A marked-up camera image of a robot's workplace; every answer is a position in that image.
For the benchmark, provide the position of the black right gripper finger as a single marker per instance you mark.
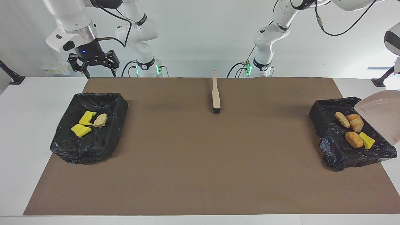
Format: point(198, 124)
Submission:
point(75, 64)
point(114, 61)

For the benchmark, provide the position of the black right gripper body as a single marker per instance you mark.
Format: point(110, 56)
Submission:
point(92, 53)

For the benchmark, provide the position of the beige sponge piece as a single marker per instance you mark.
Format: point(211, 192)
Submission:
point(342, 119)
point(356, 122)
point(100, 120)

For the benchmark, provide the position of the beige hand brush black bristles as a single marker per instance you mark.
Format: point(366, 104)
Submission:
point(216, 97)

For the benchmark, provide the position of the orange sponge piece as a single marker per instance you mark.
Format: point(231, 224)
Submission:
point(353, 139)

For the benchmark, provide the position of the green and yellow sponge piece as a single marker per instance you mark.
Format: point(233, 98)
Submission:
point(367, 140)

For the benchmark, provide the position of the beige plastic dustpan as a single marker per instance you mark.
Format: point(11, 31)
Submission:
point(384, 115)

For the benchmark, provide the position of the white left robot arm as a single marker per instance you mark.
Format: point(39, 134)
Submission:
point(272, 34)

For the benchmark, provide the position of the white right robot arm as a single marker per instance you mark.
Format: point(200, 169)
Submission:
point(72, 15)

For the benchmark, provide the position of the bin with black bag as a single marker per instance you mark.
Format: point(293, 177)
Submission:
point(337, 150)
point(93, 147)

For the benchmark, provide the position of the white cardboard box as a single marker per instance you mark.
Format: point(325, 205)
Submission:
point(53, 67)

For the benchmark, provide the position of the brown table mat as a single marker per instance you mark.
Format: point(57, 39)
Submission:
point(187, 200)

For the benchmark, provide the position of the black camera stand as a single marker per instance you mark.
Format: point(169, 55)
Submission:
point(14, 78)
point(379, 82)

